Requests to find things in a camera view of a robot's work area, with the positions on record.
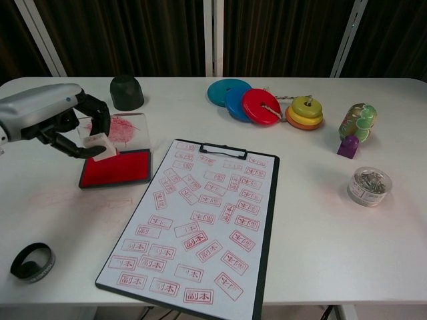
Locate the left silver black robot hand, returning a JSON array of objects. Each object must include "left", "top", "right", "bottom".
[{"left": 0, "top": 83, "right": 111, "bottom": 159}]

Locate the small red white stamp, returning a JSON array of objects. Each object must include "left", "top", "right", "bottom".
[{"left": 83, "top": 132, "right": 118, "bottom": 163}]

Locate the red ink pad case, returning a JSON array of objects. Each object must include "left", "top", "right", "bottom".
[{"left": 77, "top": 112, "right": 153, "bottom": 190}]

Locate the black clipboard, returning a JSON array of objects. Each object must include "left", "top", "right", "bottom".
[{"left": 95, "top": 138, "right": 280, "bottom": 320}]

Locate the black faceted cup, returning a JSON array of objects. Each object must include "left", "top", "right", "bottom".
[{"left": 109, "top": 75, "right": 145, "bottom": 112}]

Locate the dark pleated curtain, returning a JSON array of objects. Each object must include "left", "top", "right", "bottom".
[{"left": 0, "top": 0, "right": 427, "bottom": 86}]

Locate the teal wooden disc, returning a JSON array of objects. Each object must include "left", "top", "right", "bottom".
[{"left": 206, "top": 78, "right": 254, "bottom": 108}]

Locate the white red-stamped paper sheet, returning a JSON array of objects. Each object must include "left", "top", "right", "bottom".
[{"left": 97, "top": 139, "right": 278, "bottom": 316}]

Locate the blue wooden disc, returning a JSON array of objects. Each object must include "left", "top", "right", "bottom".
[{"left": 224, "top": 87, "right": 258, "bottom": 123}]

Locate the red wooden disc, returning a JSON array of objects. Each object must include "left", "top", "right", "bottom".
[{"left": 242, "top": 88, "right": 283, "bottom": 127}]

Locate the yellow wooden disc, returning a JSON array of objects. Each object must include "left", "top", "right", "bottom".
[{"left": 287, "top": 105, "right": 324, "bottom": 125}]

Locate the orange wooden disc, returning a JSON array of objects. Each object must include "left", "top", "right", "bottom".
[{"left": 285, "top": 109, "right": 324, "bottom": 131}]

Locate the small yellow-green wooden disc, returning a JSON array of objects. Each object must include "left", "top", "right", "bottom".
[{"left": 292, "top": 95, "right": 323, "bottom": 118}]

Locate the colourful bottle with purple cap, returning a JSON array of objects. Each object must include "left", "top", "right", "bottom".
[{"left": 336, "top": 103, "right": 379, "bottom": 160}]

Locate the clear jar of paper clips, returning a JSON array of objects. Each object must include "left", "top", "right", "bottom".
[{"left": 346, "top": 166, "right": 393, "bottom": 208}]

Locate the white frame post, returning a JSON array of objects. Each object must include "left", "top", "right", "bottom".
[
  {"left": 15, "top": 0, "right": 67, "bottom": 78},
  {"left": 203, "top": 0, "right": 225, "bottom": 77},
  {"left": 330, "top": 0, "right": 370, "bottom": 78}
]

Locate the black ring cap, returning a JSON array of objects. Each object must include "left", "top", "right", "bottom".
[{"left": 9, "top": 242, "right": 56, "bottom": 284}]

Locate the braided beige rope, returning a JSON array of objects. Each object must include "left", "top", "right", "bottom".
[{"left": 256, "top": 87, "right": 315, "bottom": 123}]

